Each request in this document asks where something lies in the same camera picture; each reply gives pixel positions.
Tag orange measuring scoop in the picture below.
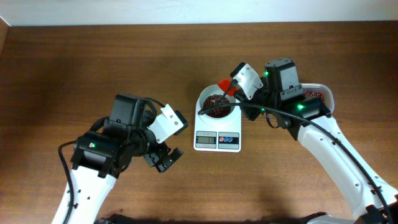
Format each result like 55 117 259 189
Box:
218 78 238 96

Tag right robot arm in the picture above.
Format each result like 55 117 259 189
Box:
231 58 397 223

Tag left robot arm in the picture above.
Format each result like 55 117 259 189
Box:
52 94 188 223

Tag white digital kitchen scale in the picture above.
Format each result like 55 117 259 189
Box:
193 91 243 153

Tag red adzuki beans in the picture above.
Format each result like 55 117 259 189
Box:
303 91 325 103

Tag adzuki beans in bowl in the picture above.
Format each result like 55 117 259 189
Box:
203 94 231 118

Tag white round bowl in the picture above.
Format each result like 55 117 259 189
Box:
197 85 236 119

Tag clear plastic food container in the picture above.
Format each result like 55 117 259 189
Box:
302 83 335 112

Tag right black cable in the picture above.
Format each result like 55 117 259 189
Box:
197 78 394 224

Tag black cable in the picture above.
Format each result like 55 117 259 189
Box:
57 140 78 224
197 78 394 224

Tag left black cable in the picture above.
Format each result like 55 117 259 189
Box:
57 140 78 224

